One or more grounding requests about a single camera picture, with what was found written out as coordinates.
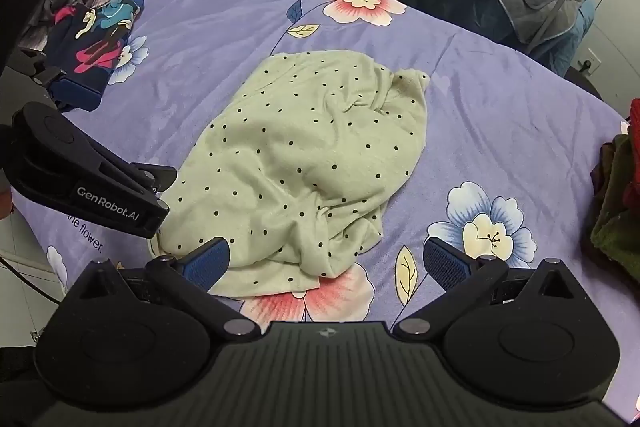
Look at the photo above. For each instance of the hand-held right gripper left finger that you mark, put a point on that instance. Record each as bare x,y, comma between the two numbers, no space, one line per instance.
207,263

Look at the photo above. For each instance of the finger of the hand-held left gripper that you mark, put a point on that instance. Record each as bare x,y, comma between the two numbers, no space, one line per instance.
155,177
80,94

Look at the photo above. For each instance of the purple floral bed sheet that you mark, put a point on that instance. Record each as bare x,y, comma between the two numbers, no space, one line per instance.
200,7

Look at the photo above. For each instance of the green polka dot garment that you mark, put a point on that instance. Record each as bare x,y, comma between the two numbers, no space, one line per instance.
300,157

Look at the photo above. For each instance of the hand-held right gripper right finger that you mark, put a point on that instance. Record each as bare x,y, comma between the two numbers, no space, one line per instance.
442,263

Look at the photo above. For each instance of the navy floral garment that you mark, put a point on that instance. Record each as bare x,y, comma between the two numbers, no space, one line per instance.
75,47

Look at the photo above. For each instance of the olive green cloth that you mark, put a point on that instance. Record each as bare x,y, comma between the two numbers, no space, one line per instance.
617,217

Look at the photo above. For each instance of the black object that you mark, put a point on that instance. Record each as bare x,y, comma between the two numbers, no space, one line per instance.
585,82

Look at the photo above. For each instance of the white wall socket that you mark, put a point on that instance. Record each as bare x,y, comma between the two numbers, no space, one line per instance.
590,63

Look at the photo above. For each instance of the red cloth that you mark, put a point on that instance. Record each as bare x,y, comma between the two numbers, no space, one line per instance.
632,157

